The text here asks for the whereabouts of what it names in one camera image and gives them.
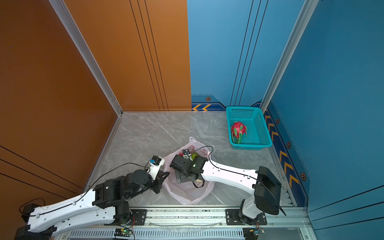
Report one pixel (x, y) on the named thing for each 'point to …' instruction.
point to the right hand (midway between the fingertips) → (184, 176)
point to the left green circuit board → (122, 232)
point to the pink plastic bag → (187, 193)
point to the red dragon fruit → (238, 132)
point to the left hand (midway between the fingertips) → (170, 173)
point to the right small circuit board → (250, 233)
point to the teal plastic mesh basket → (258, 136)
